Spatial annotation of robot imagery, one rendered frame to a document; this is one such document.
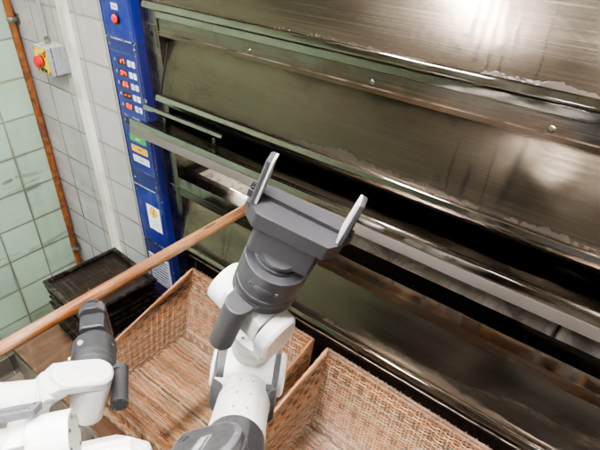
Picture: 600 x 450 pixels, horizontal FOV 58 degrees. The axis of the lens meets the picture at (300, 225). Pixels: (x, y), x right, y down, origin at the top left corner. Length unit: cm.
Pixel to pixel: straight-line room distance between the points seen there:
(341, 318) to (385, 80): 69
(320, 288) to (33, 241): 156
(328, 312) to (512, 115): 78
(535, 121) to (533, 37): 14
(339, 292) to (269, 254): 89
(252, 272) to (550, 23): 64
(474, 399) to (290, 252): 88
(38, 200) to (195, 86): 128
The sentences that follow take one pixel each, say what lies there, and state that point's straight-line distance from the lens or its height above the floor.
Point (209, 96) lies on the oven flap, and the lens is 155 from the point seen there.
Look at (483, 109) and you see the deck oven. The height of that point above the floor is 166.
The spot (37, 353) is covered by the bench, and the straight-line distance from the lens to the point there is 221.
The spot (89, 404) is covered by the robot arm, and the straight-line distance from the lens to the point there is 115.
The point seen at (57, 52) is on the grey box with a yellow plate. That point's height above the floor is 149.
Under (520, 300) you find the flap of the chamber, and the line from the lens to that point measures 103.
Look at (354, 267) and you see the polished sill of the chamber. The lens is 143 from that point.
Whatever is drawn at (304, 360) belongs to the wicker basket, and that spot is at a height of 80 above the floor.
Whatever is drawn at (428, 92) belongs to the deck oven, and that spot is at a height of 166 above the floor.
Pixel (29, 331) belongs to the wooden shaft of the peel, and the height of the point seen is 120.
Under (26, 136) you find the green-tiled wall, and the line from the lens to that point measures 257.
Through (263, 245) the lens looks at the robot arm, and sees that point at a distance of 65.
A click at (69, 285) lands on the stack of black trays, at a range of 209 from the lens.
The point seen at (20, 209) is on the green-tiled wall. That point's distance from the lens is 266.
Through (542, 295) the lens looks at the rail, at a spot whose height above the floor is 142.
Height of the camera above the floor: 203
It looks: 33 degrees down
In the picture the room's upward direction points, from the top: straight up
